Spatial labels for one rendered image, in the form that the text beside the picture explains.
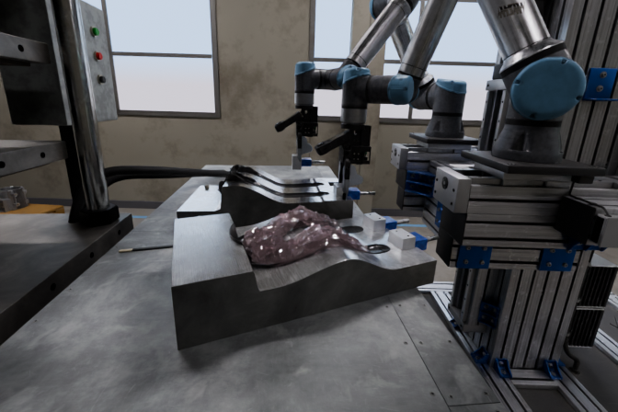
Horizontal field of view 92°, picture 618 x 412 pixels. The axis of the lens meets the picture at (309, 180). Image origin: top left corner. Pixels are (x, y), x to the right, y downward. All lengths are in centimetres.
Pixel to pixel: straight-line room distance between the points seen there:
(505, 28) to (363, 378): 70
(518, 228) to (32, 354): 100
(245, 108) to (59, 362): 270
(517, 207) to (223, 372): 75
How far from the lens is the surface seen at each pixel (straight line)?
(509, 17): 79
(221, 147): 318
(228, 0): 322
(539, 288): 134
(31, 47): 103
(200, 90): 317
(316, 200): 87
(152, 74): 336
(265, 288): 52
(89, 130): 105
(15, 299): 83
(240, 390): 48
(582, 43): 118
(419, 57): 95
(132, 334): 60
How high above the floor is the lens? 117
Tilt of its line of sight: 15 degrees down
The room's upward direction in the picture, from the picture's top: 2 degrees clockwise
